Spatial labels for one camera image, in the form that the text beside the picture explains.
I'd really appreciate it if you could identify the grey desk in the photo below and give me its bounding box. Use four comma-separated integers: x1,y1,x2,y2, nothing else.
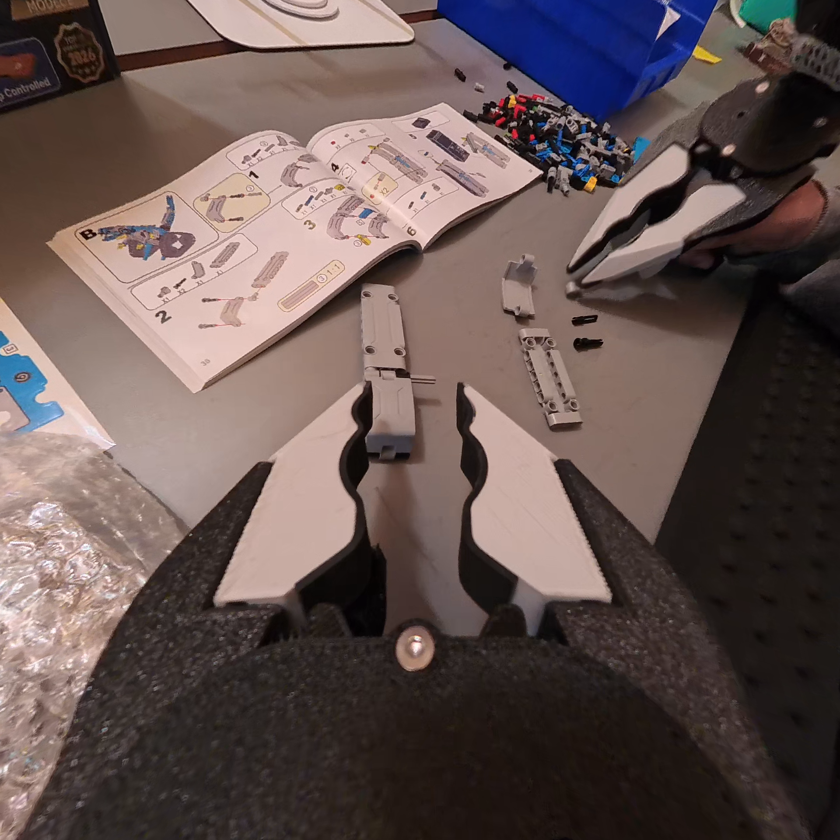
0,0,782,546

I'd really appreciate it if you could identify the green tote bag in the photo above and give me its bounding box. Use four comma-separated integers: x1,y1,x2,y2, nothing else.
730,0,791,35

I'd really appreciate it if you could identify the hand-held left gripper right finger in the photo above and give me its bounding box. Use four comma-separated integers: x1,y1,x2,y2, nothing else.
456,382,614,634

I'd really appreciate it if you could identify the dark blue toy kit box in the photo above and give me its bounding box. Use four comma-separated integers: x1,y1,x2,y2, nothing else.
0,0,122,116

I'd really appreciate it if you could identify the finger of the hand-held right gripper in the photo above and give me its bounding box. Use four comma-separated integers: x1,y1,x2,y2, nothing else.
567,141,697,271
581,180,749,286

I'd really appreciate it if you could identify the person's right hand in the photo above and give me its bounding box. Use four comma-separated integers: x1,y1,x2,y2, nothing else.
682,180,828,273

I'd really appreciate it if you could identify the person's right forearm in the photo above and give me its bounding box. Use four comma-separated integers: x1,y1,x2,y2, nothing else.
777,177,840,316

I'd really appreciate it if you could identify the wooden skeleton model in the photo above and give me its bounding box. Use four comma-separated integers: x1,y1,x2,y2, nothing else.
748,18,798,74

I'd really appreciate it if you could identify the grey panel with holes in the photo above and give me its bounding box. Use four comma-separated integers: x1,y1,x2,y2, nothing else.
360,283,409,376

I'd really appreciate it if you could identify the grey curved panel piece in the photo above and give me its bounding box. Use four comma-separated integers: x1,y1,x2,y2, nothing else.
500,254,537,321

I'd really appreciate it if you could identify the blue sticker sheet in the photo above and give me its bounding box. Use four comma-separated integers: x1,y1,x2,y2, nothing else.
0,298,117,454

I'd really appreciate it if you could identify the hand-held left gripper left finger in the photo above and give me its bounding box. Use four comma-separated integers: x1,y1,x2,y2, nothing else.
213,382,388,634

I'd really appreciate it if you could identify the dark perforated foam pad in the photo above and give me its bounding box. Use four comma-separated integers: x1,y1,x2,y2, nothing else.
655,276,840,828

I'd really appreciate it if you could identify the pile of small colourful pieces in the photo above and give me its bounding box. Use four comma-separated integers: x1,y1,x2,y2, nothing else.
462,94,636,196

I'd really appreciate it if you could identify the blue plastic bin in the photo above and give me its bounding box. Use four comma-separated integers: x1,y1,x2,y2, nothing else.
435,0,721,123

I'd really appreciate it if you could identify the white instruction booklet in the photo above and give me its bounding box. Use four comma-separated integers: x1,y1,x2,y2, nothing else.
47,104,544,395

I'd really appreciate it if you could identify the crumpled clear plastic wrap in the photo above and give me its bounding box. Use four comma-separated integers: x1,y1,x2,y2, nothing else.
0,432,191,840

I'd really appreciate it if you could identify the grey open frame piece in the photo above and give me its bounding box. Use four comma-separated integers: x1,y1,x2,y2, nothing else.
517,327,585,433

